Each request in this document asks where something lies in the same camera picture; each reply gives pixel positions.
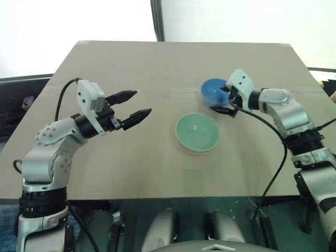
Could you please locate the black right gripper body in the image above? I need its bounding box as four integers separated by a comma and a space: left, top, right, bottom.
227, 87, 244, 117

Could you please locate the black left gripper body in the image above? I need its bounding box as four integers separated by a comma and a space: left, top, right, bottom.
96, 98, 124, 132

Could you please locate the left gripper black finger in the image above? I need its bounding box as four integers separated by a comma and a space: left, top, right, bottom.
105, 90, 138, 106
121, 107, 153, 131

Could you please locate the blue bowl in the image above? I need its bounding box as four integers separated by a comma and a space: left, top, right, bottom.
201, 77, 233, 109

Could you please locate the green bowl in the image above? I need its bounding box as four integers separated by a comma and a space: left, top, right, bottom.
175, 112, 220, 153

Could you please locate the grey robot chest cover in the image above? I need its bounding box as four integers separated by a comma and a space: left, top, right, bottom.
154, 239, 271, 252

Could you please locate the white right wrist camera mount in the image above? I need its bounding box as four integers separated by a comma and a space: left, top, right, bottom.
226, 68, 255, 111

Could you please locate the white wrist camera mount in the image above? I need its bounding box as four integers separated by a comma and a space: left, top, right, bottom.
226, 68, 255, 111
77, 80, 108, 137

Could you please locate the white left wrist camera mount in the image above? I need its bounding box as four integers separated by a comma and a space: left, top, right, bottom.
77, 80, 108, 137

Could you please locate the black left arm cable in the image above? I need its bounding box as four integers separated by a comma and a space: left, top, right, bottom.
54, 77, 82, 122

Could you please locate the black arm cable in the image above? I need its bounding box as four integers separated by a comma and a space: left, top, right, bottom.
234, 106, 287, 221
54, 77, 82, 122

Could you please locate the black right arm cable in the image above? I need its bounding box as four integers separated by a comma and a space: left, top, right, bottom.
234, 106, 287, 221

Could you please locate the dark window post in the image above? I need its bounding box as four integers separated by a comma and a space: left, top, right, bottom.
150, 0, 165, 43

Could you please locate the black cable under table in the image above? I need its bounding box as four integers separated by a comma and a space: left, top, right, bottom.
66, 201, 100, 252

